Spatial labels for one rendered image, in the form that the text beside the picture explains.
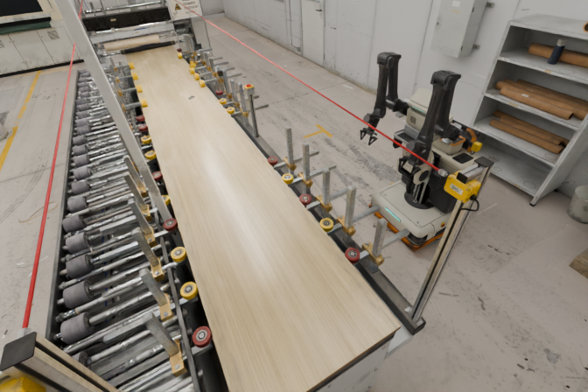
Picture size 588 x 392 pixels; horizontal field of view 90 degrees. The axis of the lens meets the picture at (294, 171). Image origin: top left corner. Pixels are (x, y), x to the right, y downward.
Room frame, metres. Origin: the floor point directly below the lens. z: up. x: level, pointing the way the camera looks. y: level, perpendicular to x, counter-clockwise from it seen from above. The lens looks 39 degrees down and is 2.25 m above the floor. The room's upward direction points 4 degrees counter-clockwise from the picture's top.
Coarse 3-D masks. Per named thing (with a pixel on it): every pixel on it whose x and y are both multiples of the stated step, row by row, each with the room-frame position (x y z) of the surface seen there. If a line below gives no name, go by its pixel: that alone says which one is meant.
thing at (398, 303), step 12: (216, 96) 3.62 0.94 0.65; (240, 120) 2.86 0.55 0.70; (252, 132) 2.59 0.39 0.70; (264, 144) 2.35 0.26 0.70; (264, 156) 2.26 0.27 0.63; (276, 156) 2.15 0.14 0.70; (300, 192) 1.65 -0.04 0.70; (324, 216) 1.38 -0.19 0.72; (336, 240) 1.21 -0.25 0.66; (360, 252) 1.08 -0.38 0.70; (360, 264) 0.99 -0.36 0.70; (372, 276) 0.91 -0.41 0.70; (384, 276) 0.90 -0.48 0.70; (384, 288) 0.83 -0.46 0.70; (384, 300) 0.80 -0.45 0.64; (396, 300) 0.76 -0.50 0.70; (396, 312) 0.71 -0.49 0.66; (408, 324) 0.65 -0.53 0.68
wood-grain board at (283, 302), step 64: (192, 128) 2.40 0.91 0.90; (192, 192) 1.51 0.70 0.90; (256, 192) 1.46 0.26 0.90; (192, 256) 0.98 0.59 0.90; (256, 256) 0.96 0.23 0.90; (320, 256) 0.93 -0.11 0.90; (256, 320) 0.61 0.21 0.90; (320, 320) 0.60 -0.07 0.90; (384, 320) 0.58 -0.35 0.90; (256, 384) 0.37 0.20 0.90
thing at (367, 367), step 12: (372, 348) 0.48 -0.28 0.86; (384, 348) 0.52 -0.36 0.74; (360, 360) 0.47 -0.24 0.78; (372, 360) 0.50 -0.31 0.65; (348, 372) 0.44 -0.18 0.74; (360, 372) 0.48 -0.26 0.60; (372, 372) 0.52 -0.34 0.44; (324, 384) 0.38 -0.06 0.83; (336, 384) 0.41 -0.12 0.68; (348, 384) 0.45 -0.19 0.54; (360, 384) 0.49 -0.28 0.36; (372, 384) 0.53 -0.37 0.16
